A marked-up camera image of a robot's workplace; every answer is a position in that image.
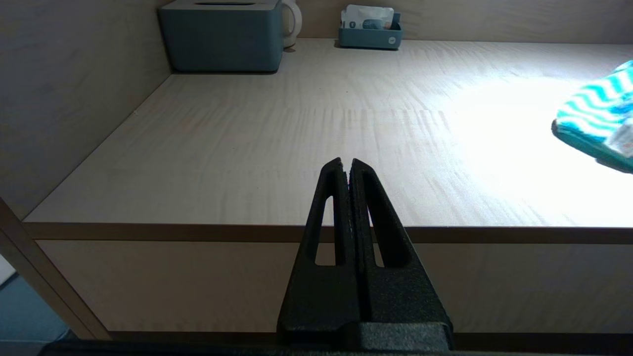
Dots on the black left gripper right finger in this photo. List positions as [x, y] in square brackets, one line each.
[400, 296]

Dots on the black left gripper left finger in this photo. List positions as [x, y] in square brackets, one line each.
[321, 301]

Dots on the teal white striped cloth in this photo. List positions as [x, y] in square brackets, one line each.
[598, 118]

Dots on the small grey tray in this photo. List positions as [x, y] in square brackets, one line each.
[371, 38]

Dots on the white ceramic mug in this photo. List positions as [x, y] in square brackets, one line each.
[292, 24]

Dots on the grey tissue box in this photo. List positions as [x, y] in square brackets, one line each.
[222, 37]

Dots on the white sachet packet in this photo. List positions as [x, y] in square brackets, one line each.
[366, 16]

